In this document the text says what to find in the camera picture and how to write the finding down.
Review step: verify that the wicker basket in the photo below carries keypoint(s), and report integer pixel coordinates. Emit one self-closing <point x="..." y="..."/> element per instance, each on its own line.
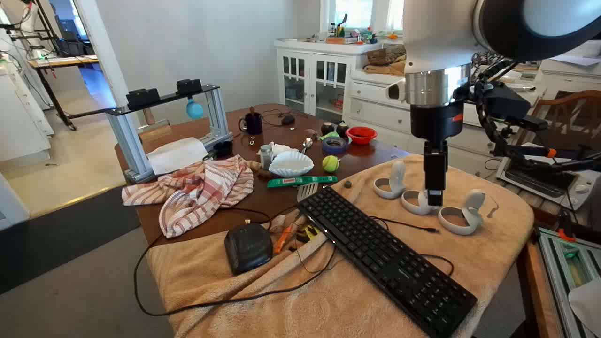
<point x="385" y="54"/>

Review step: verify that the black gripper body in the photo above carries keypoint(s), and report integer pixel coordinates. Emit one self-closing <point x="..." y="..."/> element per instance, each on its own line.
<point x="434" y="126"/>

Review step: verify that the blue hanging ball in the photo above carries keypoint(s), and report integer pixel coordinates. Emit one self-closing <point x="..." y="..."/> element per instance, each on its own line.
<point x="194" y="109"/>

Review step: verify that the black computer keyboard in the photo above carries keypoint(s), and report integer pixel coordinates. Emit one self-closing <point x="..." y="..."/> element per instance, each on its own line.
<point x="427" y="295"/>

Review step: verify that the metal frame camera stand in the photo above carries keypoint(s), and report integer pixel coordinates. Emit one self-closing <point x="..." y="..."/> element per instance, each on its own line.
<point x="147" y="113"/>

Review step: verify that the green toothpaste box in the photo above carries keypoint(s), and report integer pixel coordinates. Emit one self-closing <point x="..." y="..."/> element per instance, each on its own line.
<point x="299" y="180"/>

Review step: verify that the red plastic bowl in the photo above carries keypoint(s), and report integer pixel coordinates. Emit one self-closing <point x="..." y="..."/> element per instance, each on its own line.
<point x="361" y="135"/>

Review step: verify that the white VR controller middle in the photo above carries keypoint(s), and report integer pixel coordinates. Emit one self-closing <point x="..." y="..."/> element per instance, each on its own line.
<point x="415" y="203"/>

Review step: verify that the wooden chair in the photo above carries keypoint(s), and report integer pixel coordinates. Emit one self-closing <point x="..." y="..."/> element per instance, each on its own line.
<point x="573" y="118"/>

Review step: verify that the tan fleece blanket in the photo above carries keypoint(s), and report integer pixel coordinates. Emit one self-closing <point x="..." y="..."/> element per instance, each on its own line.
<point x="314" y="291"/>

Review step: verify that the red striped white cloth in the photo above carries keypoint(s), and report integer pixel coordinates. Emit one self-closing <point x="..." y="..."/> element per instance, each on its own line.
<point x="194" y="193"/>

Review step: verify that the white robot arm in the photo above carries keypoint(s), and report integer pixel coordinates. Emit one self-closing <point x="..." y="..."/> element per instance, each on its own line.
<point x="442" y="38"/>

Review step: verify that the orange-handled tool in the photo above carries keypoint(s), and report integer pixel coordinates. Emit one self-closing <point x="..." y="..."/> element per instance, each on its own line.
<point x="284" y="237"/>

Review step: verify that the black mug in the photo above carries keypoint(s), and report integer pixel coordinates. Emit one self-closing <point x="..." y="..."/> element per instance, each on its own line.
<point x="252" y="122"/>

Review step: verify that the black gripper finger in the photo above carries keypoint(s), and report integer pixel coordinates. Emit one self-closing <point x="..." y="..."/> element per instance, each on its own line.
<point x="442" y="182"/>
<point x="430" y="184"/>

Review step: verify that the white shell-shaped dish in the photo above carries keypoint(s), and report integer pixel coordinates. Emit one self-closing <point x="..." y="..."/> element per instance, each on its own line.
<point x="291" y="163"/>

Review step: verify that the yellow-green tennis ball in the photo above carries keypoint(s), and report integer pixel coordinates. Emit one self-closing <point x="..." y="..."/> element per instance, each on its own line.
<point x="331" y="163"/>

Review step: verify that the white glass-door cabinet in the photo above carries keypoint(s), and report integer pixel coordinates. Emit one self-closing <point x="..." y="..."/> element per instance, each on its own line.
<point x="314" y="75"/>

